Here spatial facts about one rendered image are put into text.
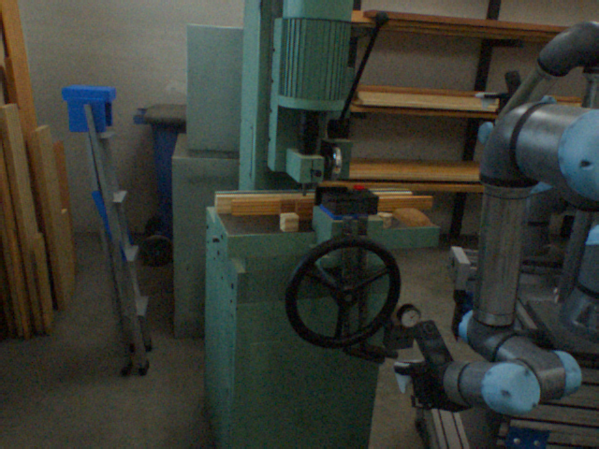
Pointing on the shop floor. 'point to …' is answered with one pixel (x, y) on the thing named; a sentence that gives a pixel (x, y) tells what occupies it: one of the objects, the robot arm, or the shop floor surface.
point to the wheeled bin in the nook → (159, 125)
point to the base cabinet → (283, 372)
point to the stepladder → (110, 215)
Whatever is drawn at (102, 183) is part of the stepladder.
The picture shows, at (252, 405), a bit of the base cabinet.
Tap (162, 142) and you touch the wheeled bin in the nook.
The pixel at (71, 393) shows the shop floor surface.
